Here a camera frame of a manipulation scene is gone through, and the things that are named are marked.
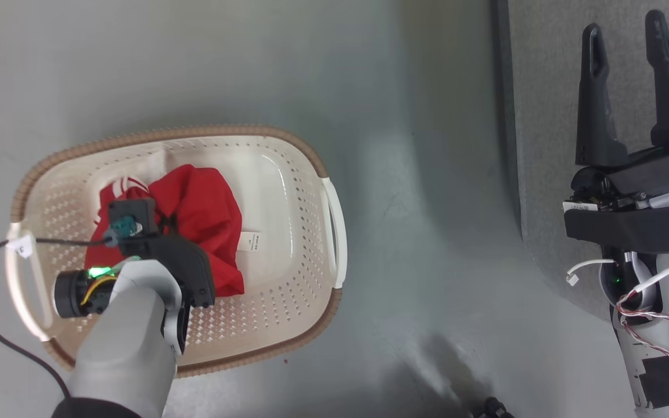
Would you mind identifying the white cable with plug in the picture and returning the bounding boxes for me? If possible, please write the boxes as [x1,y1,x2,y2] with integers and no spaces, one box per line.
[566,258,617,286]

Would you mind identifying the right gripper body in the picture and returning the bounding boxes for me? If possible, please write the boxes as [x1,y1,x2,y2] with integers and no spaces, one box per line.
[563,139,669,253]

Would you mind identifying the grey fabric sofa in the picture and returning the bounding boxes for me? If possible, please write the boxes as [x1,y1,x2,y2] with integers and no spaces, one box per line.
[490,0,669,326]

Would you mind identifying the red garment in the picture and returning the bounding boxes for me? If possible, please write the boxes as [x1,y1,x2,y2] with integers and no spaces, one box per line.
[86,164,246,298]

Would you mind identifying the cream perforated laundry basket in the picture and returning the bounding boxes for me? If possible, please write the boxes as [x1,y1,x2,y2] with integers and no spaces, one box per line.
[5,124,348,379]

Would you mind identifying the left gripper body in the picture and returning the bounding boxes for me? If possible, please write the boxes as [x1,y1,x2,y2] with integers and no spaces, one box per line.
[53,234,217,320]

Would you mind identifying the red white twisted wires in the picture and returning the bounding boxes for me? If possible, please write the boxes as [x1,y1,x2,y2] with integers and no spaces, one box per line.
[616,251,669,375]

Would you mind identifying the thin black cable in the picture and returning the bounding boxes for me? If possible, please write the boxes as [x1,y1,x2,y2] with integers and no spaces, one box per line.
[0,235,120,401]

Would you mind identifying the white cable tag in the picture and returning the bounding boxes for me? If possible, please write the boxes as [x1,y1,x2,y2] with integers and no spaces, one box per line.
[8,237,34,259]

